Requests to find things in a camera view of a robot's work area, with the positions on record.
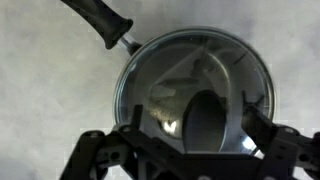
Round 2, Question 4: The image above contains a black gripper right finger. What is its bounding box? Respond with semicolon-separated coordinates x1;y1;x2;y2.
241;91;320;180

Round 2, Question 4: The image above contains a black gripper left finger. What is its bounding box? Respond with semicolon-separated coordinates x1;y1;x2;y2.
59;105;199;180

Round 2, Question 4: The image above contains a glass pot lid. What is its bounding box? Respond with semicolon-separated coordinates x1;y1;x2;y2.
112;26;277;158

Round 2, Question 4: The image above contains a black cooking pot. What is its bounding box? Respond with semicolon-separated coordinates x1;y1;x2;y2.
59;0;277;158

